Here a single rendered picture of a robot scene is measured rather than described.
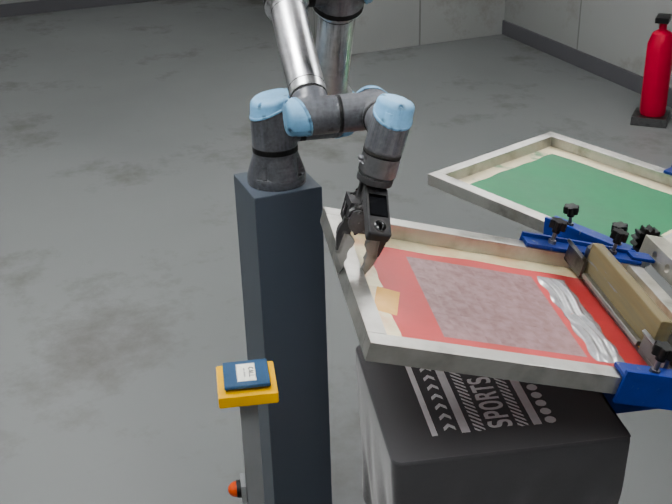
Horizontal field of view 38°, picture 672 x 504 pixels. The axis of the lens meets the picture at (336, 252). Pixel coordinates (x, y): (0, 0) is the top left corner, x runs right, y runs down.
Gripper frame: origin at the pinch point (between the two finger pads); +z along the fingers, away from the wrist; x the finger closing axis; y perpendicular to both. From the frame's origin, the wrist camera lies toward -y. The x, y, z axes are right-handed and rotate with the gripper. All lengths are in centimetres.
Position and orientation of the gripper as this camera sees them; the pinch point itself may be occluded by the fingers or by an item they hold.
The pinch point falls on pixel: (351, 270)
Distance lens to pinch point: 196.3
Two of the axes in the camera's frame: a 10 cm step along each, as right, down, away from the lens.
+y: -1.5, -4.5, 8.8
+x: -9.6, -1.5, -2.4
